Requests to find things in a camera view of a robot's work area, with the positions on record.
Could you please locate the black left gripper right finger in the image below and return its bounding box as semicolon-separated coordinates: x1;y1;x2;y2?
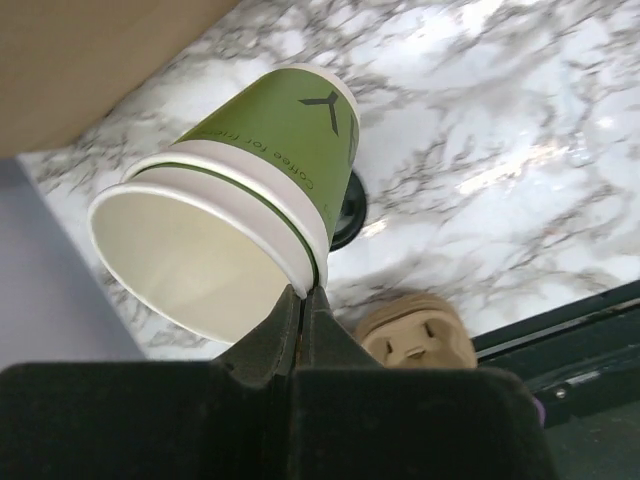
298;287;380;369

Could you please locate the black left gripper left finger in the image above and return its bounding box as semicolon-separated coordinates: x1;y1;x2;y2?
214;286;303;389

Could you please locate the black coffee cup lid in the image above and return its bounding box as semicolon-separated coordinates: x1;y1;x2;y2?
330;172;367;252

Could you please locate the green paper coffee cup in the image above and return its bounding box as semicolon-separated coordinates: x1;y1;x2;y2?
88;64;360;345

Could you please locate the brown cardboard cup carrier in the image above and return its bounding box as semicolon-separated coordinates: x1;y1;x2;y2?
354;293;478;369

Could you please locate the brown paper bag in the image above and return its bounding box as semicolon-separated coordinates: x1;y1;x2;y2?
1;0;236;157

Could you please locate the black mounting base rail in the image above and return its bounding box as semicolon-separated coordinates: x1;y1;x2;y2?
473;281;639;427

